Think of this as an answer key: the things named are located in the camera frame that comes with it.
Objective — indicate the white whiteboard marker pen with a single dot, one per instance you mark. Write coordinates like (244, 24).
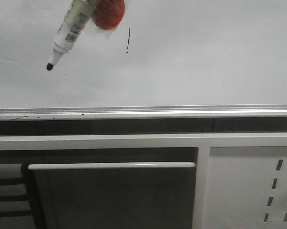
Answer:
(76, 18)

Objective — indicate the white metal table frame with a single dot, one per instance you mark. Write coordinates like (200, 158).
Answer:
(202, 141)

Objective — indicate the black chair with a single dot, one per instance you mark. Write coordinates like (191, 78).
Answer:
(20, 204)

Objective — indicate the red round magnet with tape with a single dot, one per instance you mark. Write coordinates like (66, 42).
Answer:
(106, 17)

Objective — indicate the white perforated metal panel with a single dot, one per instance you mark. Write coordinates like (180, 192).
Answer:
(246, 188)

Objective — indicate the white whiteboard with aluminium frame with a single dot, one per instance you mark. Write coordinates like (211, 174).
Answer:
(167, 58)

